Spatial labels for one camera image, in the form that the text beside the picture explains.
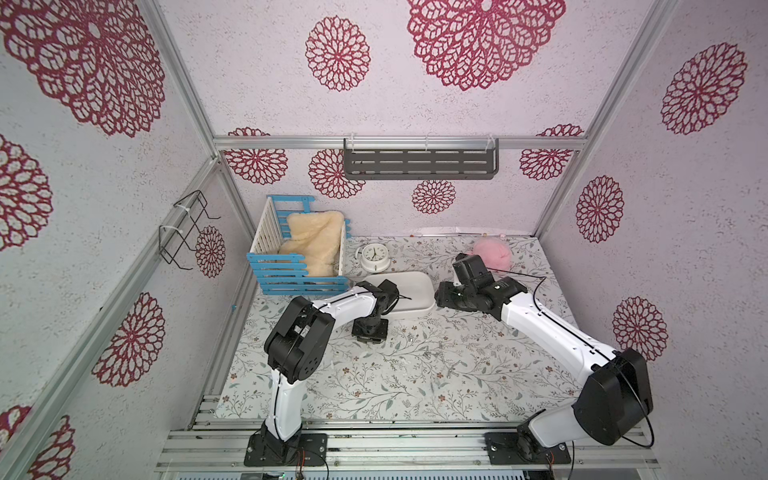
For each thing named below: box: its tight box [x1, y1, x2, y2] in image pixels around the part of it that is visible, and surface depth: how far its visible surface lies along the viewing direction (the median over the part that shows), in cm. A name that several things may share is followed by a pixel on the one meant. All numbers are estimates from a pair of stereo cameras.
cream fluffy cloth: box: [279, 211, 344, 277], surface depth 112 cm
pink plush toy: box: [470, 236, 513, 271], surface depth 108 cm
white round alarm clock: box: [355, 243, 391, 273], surface depth 112 cm
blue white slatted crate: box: [246, 195, 351, 296], surface depth 111 cm
